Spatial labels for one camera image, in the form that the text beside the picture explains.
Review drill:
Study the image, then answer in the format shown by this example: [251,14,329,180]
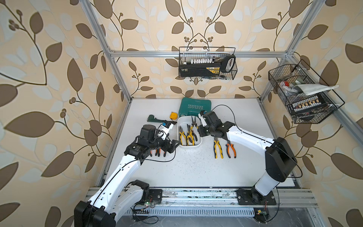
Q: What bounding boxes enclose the yellow black combination pliers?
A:
[214,137,224,159]

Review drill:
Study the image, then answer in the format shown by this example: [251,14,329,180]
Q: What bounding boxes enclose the orange black long-nose pliers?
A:
[226,140,236,158]

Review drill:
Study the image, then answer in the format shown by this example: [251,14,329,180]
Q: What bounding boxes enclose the white plastic storage box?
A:
[177,116,202,148]

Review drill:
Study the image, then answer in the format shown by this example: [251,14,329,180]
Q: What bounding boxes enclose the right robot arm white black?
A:
[198,111,297,206]

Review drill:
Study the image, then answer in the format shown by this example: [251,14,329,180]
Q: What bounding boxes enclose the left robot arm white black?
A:
[74,121,180,227]

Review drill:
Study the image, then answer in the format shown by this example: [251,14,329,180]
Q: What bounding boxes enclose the yellow black pliers in box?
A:
[178,126,188,146]

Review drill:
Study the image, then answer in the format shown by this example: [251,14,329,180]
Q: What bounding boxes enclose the socket set box in basket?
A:
[291,95,328,114]

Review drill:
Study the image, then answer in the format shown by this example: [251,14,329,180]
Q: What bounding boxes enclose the yellow tape measure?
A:
[170,112,178,121]

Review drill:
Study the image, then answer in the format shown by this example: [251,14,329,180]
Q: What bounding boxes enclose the green plastic tool case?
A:
[178,97,211,117]

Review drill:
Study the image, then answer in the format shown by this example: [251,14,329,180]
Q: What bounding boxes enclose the black yellow tool in basket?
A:
[179,54,238,80]

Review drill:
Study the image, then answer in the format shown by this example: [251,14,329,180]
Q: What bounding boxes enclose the white papers in basket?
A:
[293,84,339,96]

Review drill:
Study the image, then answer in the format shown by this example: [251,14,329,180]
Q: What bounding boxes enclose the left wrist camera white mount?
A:
[157,121,174,140]

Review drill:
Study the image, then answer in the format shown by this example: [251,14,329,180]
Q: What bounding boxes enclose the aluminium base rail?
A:
[149,187,319,208]

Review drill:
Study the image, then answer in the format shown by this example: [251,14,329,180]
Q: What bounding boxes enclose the back black wire basket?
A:
[178,46,238,80]

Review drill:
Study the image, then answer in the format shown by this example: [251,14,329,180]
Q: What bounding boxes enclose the black wire basket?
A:
[178,46,238,80]
[268,60,345,124]

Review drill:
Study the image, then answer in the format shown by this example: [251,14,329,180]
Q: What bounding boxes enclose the right black wire basket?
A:
[268,60,345,124]

